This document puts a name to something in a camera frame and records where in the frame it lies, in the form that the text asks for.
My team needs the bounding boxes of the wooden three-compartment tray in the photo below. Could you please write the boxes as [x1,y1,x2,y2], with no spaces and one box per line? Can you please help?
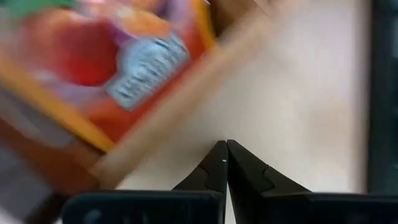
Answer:
[0,0,282,224]

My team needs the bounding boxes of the orange tea packet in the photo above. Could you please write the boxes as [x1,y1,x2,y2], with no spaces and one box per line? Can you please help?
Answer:
[0,0,217,153]

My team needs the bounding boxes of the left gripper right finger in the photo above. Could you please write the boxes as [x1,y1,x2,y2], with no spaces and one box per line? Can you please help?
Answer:
[226,139,398,224]

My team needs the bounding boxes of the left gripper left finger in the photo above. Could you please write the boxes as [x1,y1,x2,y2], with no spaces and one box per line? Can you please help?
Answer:
[62,139,229,224]

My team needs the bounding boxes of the black table frame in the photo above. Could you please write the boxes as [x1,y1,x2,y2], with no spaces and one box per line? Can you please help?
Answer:
[368,0,398,195]

